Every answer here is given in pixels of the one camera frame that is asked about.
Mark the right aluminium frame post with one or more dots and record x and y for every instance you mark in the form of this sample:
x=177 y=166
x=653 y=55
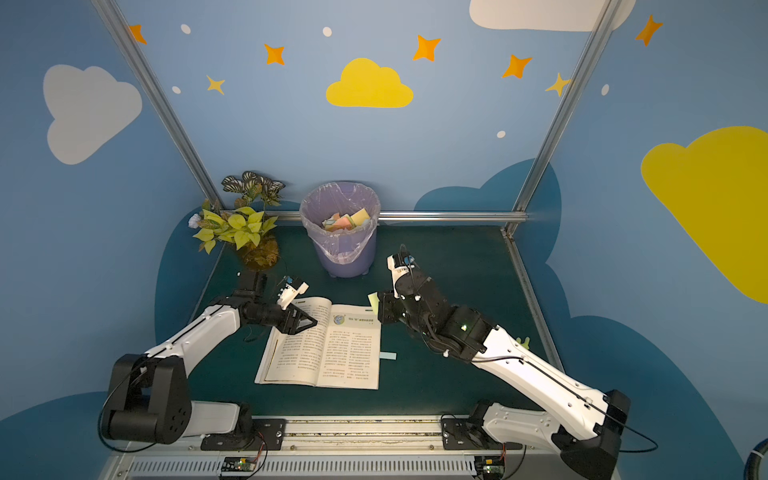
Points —
x=585 y=66

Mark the left circuit board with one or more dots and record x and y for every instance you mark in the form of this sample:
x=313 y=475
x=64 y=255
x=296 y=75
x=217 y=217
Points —
x=238 y=466

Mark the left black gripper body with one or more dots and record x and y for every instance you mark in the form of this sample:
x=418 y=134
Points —
x=288 y=318

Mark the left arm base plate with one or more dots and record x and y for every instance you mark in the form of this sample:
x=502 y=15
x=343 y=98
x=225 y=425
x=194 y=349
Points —
x=263 y=433

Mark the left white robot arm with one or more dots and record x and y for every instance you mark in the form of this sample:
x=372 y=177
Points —
x=148 y=401

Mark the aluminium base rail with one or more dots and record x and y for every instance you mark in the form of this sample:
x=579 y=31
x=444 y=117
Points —
x=336 y=447

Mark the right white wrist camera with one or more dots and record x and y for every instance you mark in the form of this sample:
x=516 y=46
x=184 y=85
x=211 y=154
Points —
x=399 y=265

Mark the discarded sticky notes pile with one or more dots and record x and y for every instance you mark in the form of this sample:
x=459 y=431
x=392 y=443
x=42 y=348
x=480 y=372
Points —
x=339 y=222

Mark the purple trash bin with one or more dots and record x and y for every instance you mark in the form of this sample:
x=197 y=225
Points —
x=345 y=249

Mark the circuit board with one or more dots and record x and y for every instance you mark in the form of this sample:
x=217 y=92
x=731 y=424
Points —
x=238 y=466
x=489 y=468

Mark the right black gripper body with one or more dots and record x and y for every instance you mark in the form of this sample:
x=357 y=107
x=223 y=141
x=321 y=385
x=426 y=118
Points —
x=395 y=307

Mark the clear plastic bin liner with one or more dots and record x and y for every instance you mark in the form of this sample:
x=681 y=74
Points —
x=336 y=237

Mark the magazine book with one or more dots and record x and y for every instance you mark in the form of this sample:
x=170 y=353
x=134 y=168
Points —
x=341 y=351

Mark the potted green plant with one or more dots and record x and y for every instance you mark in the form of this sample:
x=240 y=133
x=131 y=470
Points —
x=247 y=227

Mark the aluminium frame back bar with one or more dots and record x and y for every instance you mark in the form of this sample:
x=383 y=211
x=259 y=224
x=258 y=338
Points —
x=512 y=217

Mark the right circuit board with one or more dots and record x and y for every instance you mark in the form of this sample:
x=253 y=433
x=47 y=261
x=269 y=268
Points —
x=489 y=468

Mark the green toy rake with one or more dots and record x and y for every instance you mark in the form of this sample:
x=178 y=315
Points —
x=524 y=342

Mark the left aluminium frame post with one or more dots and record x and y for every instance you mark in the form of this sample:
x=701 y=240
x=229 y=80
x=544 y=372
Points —
x=114 y=21

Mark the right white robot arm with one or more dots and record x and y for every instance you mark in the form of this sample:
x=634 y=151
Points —
x=581 y=424

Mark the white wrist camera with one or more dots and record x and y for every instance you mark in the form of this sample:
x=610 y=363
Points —
x=292 y=287
x=399 y=265

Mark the aluminium frame post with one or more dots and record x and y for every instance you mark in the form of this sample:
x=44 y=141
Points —
x=585 y=66
x=114 y=21

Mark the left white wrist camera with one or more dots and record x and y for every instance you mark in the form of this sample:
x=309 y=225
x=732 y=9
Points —
x=292 y=287

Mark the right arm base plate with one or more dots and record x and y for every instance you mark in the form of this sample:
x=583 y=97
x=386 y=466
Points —
x=458 y=433

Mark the green sticky note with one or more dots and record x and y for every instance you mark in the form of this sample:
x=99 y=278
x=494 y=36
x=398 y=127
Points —
x=374 y=302

